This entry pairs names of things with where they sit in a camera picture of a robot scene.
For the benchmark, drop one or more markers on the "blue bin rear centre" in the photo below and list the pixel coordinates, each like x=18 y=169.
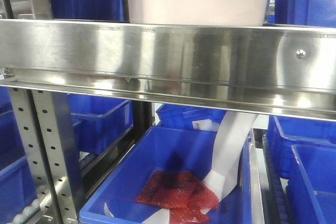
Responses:
x=190 y=117

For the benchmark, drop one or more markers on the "blue bin lower centre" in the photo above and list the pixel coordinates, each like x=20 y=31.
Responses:
x=172 y=150

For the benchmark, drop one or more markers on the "blue bin lower left back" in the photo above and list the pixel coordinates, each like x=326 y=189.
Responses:
x=99 y=121

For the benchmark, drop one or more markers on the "blue bin right rear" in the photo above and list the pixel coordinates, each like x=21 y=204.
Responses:
x=284 y=132

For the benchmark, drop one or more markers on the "blue bin lower right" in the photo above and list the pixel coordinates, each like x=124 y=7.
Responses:
x=311 y=184

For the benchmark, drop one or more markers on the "blue bin lower far left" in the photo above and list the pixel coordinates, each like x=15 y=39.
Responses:
x=17 y=186

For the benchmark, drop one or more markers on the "white paper strip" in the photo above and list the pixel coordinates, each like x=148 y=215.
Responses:
x=229 y=141

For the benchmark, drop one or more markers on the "red bubble wrap bag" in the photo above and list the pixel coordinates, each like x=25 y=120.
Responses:
x=182 y=194

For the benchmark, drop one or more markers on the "stainless steel shelf rail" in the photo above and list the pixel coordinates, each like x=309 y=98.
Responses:
x=280 y=70

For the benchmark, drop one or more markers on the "perforated steel upright post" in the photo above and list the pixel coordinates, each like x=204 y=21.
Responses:
x=48 y=138

